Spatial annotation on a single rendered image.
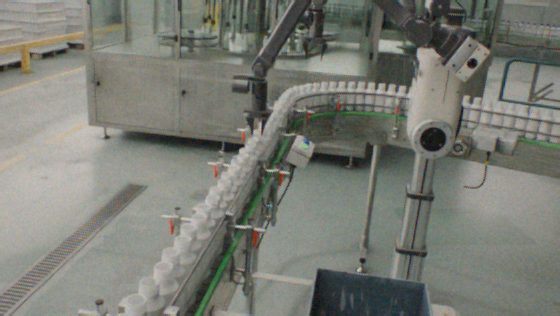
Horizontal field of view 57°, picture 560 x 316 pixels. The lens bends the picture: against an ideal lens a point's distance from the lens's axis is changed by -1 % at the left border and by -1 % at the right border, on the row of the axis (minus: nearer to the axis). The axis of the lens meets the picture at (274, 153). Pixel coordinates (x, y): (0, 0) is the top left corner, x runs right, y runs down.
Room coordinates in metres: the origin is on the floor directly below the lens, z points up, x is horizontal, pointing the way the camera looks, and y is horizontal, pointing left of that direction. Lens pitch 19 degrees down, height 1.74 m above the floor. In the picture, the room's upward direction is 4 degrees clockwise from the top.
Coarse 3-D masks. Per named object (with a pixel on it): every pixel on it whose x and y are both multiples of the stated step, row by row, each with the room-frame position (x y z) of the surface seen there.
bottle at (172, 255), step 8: (168, 248) 0.99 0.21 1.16; (176, 248) 0.99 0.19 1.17; (168, 256) 0.96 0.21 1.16; (176, 256) 0.96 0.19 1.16; (176, 264) 0.96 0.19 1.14; (176, 272) 0.96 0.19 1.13; (184, 272) 0.97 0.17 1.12; (176, 280) 0.95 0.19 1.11; (184, 288) 0.97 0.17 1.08; (184, 296) 0.97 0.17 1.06
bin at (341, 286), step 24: (312, 288) 1.20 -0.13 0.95; (336, 288) 1.30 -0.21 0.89; (360, 288) 1.29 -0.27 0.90; (384, 288) 1.28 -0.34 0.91; (408, 288) 1.27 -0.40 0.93; (216, 312) 1.09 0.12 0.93; (312, 312) 1.23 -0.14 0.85; (336, 312) 1.30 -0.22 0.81; (360, 312) 1.29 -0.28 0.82; (384, 312) 1.28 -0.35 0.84; (408, 312) 1.27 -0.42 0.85; (432, 312) 1.13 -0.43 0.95
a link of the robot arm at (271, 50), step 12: (300, 0) 1.82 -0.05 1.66; (312, 0) 1.83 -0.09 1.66; (288, 12) 1.82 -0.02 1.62; (300, 12) 1.82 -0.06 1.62; (288, 24) 1.82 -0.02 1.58; (276, 36) 1.83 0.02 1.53; (288, 36) 1.83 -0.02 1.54; (264, 48) 1.83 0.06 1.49; (276, 48) 1.82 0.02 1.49; (264, 60) 1.82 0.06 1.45; (264, 72) 1.82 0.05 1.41
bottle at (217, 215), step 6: (210, 198) 1.28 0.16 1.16; (216, 198) 1.28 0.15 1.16; (210, 204) 1.25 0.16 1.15; (216, 204) 1.25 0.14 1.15; (216, 210) 1.25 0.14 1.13; (216, 216) 1.24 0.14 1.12; (222, 216) 1.26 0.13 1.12; (216, 222) 1.24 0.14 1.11; (222, 228) 1.26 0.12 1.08; (216, 234) 1.24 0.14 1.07; (222, 234) 1.26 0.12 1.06; (216, 240) 1.24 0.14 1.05; (216, 246) 1.24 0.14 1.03; (222, 246) 1.26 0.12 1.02
